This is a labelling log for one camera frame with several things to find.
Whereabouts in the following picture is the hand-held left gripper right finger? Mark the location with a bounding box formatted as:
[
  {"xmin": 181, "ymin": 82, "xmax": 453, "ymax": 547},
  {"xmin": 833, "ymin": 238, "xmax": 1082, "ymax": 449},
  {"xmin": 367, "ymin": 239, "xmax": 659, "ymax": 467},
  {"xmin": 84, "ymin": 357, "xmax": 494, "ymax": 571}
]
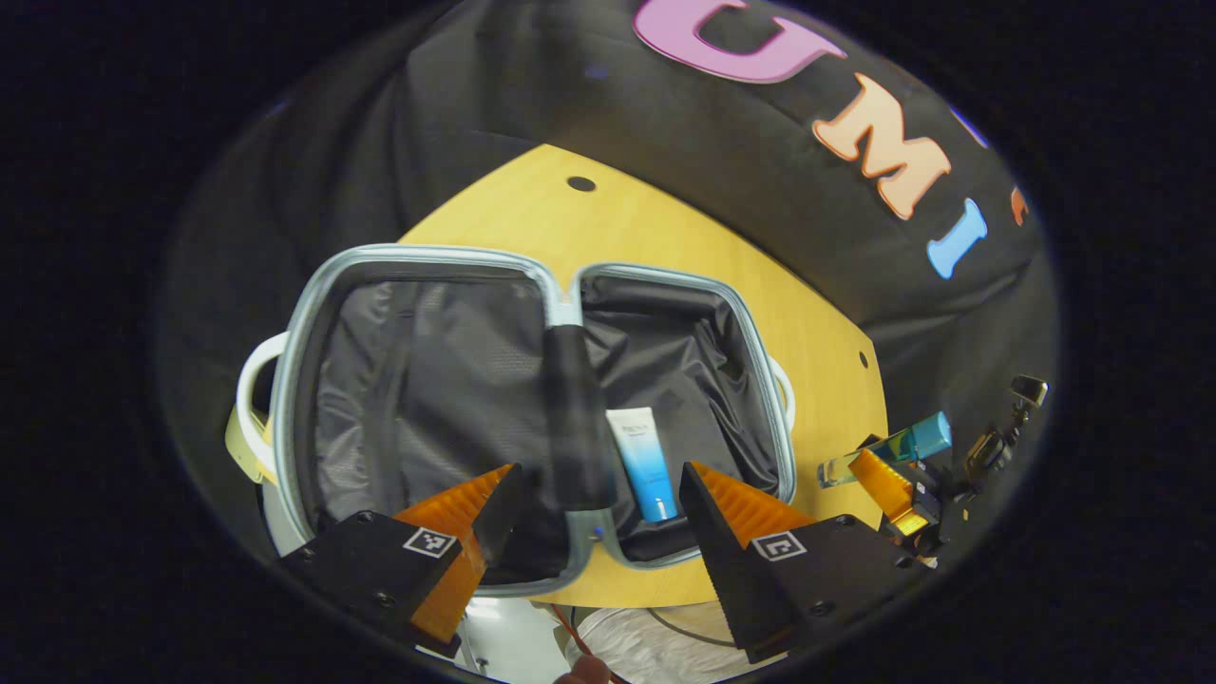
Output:
[{"xmin": 678, "ymin": 462, "xmax": 930, "ymax": 665}]

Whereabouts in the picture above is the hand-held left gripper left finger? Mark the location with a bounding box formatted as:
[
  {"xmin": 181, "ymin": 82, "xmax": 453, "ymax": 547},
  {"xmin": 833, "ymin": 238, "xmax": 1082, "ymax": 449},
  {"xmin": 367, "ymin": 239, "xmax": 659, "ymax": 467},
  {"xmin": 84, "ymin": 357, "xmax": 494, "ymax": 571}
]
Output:
[{"xmin": 278, "ymin": 463, "xmax": 528, "ymax": 660}]

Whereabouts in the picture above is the light blue suitcase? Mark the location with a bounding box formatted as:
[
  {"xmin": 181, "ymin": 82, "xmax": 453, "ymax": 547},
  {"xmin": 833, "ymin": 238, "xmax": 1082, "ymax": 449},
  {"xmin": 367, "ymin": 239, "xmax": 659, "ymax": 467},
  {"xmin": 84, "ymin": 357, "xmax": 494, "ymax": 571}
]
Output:
[{"xmin": 225, "ymin": 243, "xmax": 797, "ymax": 598}]

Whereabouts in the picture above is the red cable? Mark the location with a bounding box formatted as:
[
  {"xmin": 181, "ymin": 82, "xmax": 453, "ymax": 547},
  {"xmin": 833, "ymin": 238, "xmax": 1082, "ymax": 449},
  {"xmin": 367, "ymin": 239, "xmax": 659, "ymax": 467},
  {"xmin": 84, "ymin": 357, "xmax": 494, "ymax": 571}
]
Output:
[{"xmin": 549, "ymin": 601, "xmax": 614, "ymax": 683}]

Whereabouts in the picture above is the silver crinkled cloth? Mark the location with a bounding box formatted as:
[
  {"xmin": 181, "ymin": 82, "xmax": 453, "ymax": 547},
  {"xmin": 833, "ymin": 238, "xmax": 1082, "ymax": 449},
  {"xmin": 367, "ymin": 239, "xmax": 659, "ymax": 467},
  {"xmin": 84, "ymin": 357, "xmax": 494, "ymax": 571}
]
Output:
[{"xmin": 567, "ymin": 600, "xmax": 789, "ymax": 684}]

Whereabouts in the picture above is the white and blue tube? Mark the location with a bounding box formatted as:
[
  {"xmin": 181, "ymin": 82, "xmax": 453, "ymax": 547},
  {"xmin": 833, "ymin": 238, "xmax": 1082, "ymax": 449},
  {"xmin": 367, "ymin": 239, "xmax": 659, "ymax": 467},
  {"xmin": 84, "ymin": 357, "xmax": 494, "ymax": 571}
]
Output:
[{"xmin": 605, "ymin": 407, "xmax": 679, "ymax": 523}]

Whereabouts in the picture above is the green bottle with blue cap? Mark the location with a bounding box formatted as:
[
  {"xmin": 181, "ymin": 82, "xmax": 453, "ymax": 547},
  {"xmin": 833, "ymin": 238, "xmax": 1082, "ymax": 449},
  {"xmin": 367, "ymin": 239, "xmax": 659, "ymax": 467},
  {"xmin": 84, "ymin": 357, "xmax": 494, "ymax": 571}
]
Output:
[{"xmin": 817, "ymin": 411, "xmax": 953, "ymax": 489}]

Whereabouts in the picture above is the black backdrop cloth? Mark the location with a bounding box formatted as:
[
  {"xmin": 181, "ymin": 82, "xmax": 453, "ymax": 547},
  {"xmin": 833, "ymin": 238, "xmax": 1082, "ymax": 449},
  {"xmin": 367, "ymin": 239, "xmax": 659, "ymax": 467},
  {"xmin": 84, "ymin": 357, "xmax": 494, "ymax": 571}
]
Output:
[{"xmin": 161, "ymin": 0, "xmax": 1060, "ymax": 533}]

